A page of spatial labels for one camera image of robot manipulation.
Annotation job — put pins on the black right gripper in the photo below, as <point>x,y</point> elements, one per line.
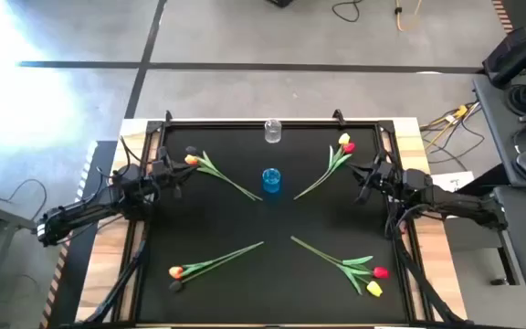
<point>385,176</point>

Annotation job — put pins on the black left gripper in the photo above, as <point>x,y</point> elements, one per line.
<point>161,171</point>

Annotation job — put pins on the yellow artificial tulip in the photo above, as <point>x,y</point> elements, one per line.
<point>374,289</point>
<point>344,138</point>

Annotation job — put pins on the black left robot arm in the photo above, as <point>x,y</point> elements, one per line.
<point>85,212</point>

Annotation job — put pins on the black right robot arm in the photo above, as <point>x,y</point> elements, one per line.
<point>455,203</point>

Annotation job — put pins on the blue glass vase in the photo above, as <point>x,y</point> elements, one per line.
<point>271,180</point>

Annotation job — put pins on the clear glass vase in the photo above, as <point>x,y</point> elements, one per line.
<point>273,132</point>

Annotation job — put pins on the black clamp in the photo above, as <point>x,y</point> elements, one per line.
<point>168,116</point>
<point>338,116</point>

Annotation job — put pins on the white paper sheet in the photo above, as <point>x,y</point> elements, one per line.
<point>455,181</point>

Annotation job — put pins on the black desk support bar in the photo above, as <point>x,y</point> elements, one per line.
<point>487,176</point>

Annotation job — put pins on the black table mat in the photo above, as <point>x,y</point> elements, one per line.
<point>263,283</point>

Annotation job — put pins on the grey desk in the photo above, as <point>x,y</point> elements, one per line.
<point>523,219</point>
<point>496,123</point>

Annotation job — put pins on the black hazard-striped floor mat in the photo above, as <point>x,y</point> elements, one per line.
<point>502,13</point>
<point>76,283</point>

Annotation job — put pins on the black caster wheel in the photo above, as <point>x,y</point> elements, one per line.
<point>500,281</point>

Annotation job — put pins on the black and red case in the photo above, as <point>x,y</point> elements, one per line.
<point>514,50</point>

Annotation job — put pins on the black metal table frame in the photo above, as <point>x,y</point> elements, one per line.
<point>384,124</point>

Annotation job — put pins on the black diagonal frame strut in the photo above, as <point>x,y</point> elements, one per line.
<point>119,285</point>
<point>423,283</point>

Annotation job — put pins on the grey metal desk frame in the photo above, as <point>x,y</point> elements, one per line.
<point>3,218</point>

